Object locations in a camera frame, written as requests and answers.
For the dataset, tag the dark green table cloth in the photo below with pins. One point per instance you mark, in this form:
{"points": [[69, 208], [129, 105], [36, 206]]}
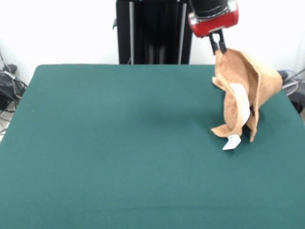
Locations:
{"points": [[95, 143]]}

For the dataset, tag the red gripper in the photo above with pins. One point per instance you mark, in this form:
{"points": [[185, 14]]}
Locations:
{"points": [[214, 23]]}

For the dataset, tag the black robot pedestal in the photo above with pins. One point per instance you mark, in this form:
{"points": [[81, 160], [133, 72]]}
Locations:
{"points": [[155, 31]]}

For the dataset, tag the orange terry towel with tags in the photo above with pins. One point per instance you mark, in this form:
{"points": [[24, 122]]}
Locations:
{"points": [[252, 78]]}

